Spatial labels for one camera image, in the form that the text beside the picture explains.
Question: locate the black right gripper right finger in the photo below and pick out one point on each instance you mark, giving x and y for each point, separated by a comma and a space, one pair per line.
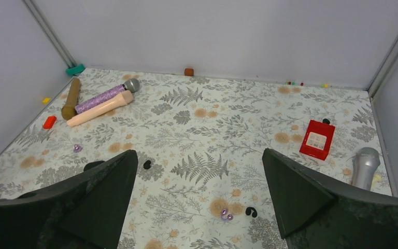
314, 210

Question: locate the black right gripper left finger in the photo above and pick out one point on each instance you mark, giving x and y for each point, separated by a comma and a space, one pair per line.
84, 211

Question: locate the black earbud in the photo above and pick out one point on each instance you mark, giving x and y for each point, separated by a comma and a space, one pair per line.
251, 211
147, 165

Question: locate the purple single earbud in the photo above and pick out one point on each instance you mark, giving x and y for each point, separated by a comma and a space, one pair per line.
77, 148

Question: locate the red square box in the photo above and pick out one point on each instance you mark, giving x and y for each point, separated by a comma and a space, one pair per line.
318, 139

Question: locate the silver toy microphone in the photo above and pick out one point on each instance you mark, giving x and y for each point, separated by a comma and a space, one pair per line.
365, 163

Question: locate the purple earbud pair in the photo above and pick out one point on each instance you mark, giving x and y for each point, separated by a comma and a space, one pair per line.
226, 216

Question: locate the red small block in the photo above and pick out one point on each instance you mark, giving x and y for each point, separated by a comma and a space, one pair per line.
49, 123

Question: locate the brown toy microphone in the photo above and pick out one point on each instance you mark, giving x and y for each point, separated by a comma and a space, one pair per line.
68, 110

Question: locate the yellow small block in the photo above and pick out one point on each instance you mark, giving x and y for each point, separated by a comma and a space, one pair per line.
46, 101

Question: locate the pink toy microphone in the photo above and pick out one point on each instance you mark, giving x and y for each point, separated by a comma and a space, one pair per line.
121, 99

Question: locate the coloured beads row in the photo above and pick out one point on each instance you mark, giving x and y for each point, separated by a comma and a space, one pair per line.
297, 83

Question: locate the purple glitter toy microphone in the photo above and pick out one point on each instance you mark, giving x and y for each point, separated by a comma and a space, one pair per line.
131, 85

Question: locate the brown small cube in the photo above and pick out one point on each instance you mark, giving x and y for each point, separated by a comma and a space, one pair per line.
189, 72

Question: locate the teal corner bracket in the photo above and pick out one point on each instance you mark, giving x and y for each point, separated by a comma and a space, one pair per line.
72, 71

